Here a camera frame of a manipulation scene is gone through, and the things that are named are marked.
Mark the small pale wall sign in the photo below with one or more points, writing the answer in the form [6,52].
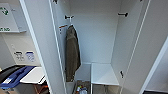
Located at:
[19,55]

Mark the white wardrobe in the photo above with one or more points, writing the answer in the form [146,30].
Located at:
[96,33]

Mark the orange frame stand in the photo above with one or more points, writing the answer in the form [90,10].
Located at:
[42,89]

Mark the olive brown jacket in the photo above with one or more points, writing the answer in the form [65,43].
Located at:
[72,51]

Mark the white inner shelf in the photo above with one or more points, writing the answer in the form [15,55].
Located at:
[104,73]

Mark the black hanging rod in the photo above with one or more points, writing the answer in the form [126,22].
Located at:
[122,14]
[68,17]

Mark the black door hinge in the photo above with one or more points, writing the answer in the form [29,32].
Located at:
[55,1]

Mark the white bag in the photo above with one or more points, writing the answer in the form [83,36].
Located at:
[83,91]

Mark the brown storage box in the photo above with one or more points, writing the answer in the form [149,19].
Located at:
[75,86]

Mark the orange white warning sticker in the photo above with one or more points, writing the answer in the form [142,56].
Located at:
[63,27]

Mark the blue white wall sign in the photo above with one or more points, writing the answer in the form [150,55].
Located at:
[30,56]

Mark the white wardrobe door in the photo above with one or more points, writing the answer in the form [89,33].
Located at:
[43,46]
[146,50]

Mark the white clothes hanger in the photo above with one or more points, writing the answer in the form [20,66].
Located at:
[70,22]

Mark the small black hook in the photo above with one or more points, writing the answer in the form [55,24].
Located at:
[121,74]

